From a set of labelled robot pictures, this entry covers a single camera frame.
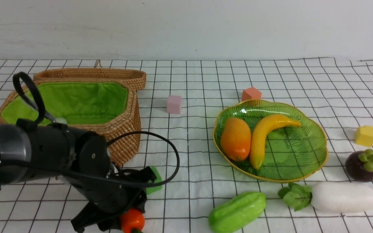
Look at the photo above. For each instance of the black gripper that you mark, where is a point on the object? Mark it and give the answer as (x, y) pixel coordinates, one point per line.
(108, 204)

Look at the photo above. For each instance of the orange carrot with green top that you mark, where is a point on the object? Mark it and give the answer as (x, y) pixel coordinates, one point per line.
(132, 221)

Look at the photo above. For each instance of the orange mango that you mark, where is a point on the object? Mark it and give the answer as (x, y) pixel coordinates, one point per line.
(235, 139)

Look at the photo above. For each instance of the yellow banana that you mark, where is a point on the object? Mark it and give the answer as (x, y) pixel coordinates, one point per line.
(265, 126)

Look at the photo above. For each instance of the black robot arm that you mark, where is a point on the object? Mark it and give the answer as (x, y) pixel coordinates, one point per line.
(29, 152)

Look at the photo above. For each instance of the woven rattan basket green lining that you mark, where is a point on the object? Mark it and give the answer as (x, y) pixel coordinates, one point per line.
(107, 106)

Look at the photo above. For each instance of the pink foam cube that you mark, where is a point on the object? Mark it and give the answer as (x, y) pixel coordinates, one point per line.
(174, 104)

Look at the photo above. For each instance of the green starfruit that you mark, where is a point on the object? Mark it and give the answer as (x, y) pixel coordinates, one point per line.
(235, 214)

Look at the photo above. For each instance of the woven rattan basket lid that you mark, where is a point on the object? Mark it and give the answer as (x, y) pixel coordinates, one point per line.
(92, 74)

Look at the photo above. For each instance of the orange foam cube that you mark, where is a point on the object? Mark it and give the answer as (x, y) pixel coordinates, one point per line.
(251, 93)

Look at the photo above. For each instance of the green glass leaf plate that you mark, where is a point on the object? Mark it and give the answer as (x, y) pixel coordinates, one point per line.
(291, 154)

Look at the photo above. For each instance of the white radish with leaves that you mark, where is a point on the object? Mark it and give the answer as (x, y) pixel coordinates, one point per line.
(328, 197)

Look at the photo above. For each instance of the purple mangosteen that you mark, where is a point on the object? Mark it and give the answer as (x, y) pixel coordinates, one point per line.
(359, 165)

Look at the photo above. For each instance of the white checkered tablecloth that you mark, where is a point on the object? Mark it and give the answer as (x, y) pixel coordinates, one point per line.
(336, 93)

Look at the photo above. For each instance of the yellow foam cube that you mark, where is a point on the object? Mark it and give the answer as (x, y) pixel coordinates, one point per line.
(364, 136)

